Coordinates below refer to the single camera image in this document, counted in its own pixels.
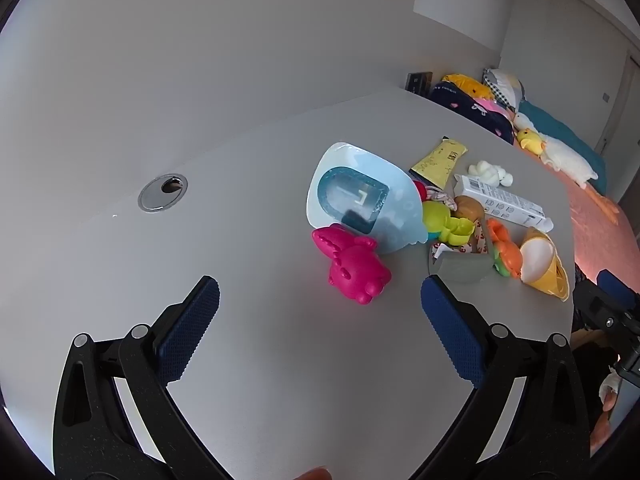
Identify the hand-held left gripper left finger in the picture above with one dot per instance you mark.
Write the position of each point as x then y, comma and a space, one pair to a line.
189, 327

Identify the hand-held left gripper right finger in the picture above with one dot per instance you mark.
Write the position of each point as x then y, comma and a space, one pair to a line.
452, 332

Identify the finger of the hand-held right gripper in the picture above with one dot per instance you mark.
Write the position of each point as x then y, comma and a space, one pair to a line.
617, 285

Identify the lime yellow plastic toy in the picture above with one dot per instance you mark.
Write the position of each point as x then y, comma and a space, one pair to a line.
435, 216

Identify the pink toy crocodile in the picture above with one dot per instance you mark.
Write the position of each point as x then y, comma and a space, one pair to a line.
355, 265

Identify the brown plush bun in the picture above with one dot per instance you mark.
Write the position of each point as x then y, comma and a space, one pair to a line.
468, 207

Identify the light blue plastic container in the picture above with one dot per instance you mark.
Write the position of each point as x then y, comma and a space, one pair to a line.
360, 195

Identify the person's right hand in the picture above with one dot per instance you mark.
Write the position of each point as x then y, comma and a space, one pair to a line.
607, 395

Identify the person's left hand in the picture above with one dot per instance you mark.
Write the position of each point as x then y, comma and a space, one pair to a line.
314, 474

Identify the pink bed sheet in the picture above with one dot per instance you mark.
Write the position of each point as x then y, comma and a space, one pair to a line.
595, 230

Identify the small grey patterned box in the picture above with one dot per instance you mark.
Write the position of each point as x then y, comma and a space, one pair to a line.
460, 266

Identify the yellow shell toy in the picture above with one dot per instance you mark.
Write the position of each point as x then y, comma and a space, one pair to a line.
542, 265

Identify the orange toy crab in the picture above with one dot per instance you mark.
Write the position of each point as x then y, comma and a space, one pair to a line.
505, 250

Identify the green plastic toy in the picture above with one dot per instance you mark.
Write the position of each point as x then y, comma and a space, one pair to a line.
459, 231

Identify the plaid fabric scrunchie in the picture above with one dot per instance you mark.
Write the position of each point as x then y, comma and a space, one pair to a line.
442, 199

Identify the white goose plush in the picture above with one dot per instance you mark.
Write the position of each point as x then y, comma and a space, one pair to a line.
565, 157

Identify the long white carton box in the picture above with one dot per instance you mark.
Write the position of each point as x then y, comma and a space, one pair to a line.
505, 205

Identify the red plush heart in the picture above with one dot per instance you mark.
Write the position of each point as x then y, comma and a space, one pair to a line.
420, 191

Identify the teal blanket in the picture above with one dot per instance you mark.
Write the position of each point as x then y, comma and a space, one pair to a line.
560, 130

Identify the yellow duck plush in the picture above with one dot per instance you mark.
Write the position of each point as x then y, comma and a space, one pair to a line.
530, 140

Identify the yellow snack packet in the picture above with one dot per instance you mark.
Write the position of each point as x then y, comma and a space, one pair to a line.
440, 162

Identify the pink cloth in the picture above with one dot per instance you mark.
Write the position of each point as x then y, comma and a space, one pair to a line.
492, 107

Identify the checked pillow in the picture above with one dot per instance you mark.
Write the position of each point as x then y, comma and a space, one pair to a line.
505, 85

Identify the yellow plush pillow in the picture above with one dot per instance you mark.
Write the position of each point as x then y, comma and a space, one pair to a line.
467, 84

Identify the dark wall socket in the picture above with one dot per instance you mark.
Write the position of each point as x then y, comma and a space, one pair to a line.
418, 81

